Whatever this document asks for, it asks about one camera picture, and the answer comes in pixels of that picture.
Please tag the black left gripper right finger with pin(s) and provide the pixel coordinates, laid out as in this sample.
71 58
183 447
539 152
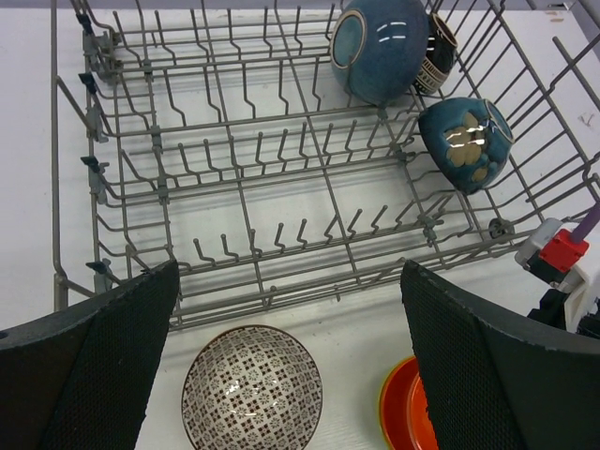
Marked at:
495 379

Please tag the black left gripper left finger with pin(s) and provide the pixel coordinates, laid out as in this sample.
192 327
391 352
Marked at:
81 377

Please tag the orange bowl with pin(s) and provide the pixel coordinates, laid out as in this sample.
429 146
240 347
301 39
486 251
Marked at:
393 404
421 431

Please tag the brown patterned white bowl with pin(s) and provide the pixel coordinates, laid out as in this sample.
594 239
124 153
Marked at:
252 387

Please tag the blue floral bowl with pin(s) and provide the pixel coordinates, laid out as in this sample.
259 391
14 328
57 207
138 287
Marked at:
468 139

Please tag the grey wire dish rack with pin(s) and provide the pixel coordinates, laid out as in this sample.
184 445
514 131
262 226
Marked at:
220 138

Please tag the dark blue glazed bowl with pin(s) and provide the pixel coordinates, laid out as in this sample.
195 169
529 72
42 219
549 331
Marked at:
378 47

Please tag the black striped bowl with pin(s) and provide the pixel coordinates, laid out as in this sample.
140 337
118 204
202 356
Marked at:
440 58

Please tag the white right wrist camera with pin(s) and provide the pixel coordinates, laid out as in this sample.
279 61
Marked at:
571 270

